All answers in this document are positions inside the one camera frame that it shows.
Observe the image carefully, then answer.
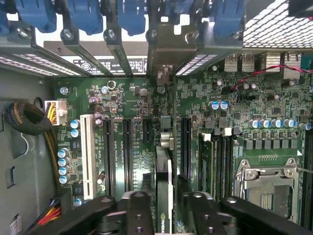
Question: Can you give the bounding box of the black sleeved power cable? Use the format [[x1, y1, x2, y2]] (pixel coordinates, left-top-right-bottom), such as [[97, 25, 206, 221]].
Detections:
[[4, 100, 63, 191]]

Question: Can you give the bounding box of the white power connector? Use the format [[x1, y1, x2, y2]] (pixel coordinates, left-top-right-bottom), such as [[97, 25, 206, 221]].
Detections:
[[45, 99, 68, 126]]

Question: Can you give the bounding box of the coloured power wire bundle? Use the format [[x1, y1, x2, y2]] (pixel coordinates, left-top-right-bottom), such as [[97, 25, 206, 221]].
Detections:
[[38, 199, 62, 226]]

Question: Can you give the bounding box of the metal CPU socket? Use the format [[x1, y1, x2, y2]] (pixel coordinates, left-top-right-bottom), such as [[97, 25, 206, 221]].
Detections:
[[233, 158, 301, 221]]

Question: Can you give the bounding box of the grey open PC case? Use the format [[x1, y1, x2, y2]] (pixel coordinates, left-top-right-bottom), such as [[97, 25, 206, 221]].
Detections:
[[0, 0, 313, 235]]

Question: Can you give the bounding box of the blue slot retention clip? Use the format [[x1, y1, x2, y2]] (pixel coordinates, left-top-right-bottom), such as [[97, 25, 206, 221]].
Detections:
[[66, 0, 104, 35], [162, 0, 199, 25], [0, 9, 10, 35], [15, 0, 57, 34], [116, 0, 148, 37], [211, 0, 246, 37]]

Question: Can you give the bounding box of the long black expansion slot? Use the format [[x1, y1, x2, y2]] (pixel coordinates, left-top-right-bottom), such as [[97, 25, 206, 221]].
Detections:
[[180, 117, 192, 179], [123, 118, 134, 193], [102, 118, 115, 196]]

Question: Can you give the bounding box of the white PCI expansion slot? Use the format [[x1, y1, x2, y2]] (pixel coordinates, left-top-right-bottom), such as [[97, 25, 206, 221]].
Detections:
[[80, 114, 98, 201]]

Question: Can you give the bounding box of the red black twisted wire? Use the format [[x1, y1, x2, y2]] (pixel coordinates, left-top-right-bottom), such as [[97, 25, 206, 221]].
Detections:
[[231, 64, 313, 98]]

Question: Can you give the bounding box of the green motherboard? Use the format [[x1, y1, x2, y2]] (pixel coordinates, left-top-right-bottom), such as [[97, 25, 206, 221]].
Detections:
[[52, 52, 313, 235]]

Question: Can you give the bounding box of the short black expansion slot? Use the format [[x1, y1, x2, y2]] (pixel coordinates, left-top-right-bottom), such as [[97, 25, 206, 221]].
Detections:
[[143, 118, 154, 144]]

